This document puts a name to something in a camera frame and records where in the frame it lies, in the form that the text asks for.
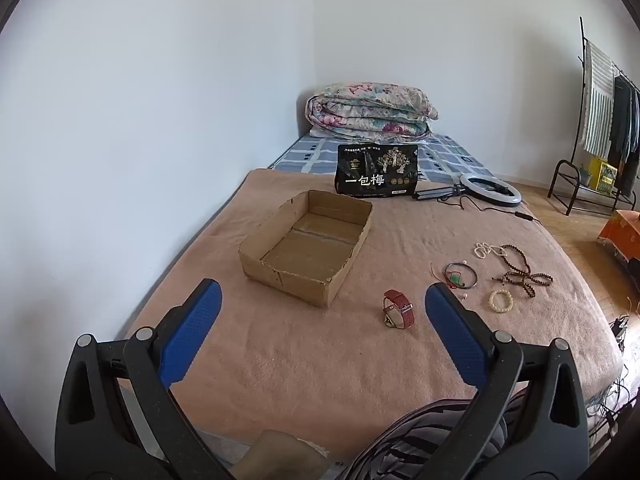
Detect pink blanket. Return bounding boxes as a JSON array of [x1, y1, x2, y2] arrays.
[[117, 167, 626, 461]]

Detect dark thin bangle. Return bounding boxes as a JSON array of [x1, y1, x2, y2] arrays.
[[446, 262, 477, 289]]

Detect orange cloth covered stool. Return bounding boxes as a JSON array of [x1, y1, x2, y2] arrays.
[[597, 210, 640, 261]]

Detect brown wooden bead necklace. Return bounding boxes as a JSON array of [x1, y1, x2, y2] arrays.
[[492, 244, 553, 297]]

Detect black snack bag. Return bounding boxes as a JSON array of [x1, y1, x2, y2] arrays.
[[334, 143, 419, 199]]

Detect black ring light cable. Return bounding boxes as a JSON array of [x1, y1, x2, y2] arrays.
[[437, 192, 538, 223]]

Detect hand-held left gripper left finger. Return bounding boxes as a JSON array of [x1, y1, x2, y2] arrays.
[[54, 278, 236, 480]]

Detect green pendant on red cord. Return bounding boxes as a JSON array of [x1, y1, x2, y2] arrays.
[[431, 262, 471, 291]]

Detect beige folded cloth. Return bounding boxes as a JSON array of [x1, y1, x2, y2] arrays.
[[232, 430, 331, 480]]

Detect white ring light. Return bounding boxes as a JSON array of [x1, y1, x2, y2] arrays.
[[458, 172, 522, 209]]

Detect black metal clothes rack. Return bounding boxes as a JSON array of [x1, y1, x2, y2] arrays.
[[547, 16, 640, 216]]

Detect tangle of floor cables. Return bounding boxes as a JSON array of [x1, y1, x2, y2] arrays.
[[587, 300, 640, 426]]

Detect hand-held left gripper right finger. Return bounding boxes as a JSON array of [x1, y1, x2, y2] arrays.
[[425, 282, 591, 480]]

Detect red strap wristwatch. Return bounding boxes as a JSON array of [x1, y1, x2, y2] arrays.
[[382, 289, 415, 330]]

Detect striped hanging towel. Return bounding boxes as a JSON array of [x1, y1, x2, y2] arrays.
[[582, 41, 617, 160]]

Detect person's striped clothing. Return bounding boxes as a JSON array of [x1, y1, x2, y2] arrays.
[[340, 387, 531, 480]]

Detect dark hanging clothes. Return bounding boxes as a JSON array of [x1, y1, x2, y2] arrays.
[[607, 74, 640, 196]]

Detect cardboard box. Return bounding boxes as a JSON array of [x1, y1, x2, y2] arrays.
[[238, 190, 374, 308]]

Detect black folded tripod stand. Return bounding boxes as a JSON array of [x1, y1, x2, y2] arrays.
[[412, 186, 463, 202]]

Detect yellow box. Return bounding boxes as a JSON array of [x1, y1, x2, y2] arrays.
[[587, 157, 618, 195]]

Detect folded floral quilt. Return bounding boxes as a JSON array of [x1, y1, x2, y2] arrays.
[[305, 81, 440, 142]]

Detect blue checked bedsheet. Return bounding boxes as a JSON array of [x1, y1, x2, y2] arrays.
[[267, 133, 501, 183]]

